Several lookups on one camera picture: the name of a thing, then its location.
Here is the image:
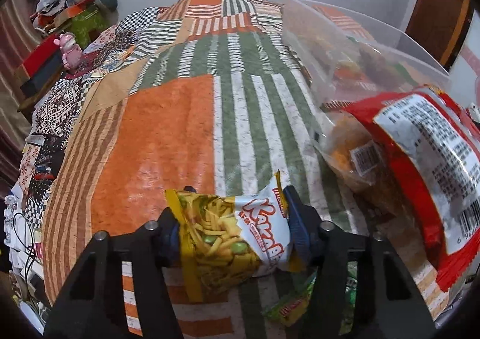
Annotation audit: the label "yellow white snack stick bag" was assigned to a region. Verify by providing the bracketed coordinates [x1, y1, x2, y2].
[165, 171, 306, 303]

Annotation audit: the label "red noodle snack bag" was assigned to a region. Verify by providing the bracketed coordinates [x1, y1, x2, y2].
[344, 86, 479, 291]

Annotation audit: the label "green pea snack bag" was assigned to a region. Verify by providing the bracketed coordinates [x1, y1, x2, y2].
[262, 261, 358, 335]

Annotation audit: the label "brown bread loaf bag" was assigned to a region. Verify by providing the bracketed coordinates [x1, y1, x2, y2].
[310, 109, 410, 220]

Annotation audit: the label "patchwork striped bedspread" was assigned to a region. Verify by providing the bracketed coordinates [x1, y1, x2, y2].
[10, 0, 451, 338]

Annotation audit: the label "red and dark boxes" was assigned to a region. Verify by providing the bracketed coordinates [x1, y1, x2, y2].
[16, 34, 64, 116]

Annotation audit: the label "pink plush toy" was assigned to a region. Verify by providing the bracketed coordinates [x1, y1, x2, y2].
[54, 32, 83, 71]

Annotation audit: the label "clear plastic storage bin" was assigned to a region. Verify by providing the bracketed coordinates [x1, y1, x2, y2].
[282, 0, 451, 107]

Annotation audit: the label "brown wooden door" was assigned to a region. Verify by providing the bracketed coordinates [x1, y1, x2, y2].
[406, 0, 473, 70]

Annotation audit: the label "pile of clothes and boxes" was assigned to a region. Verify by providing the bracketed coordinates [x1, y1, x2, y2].
[30, 0, 118, 49]

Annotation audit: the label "striped maroon curtain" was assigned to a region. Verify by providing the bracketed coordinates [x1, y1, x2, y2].
[1, 0, 41, 196]

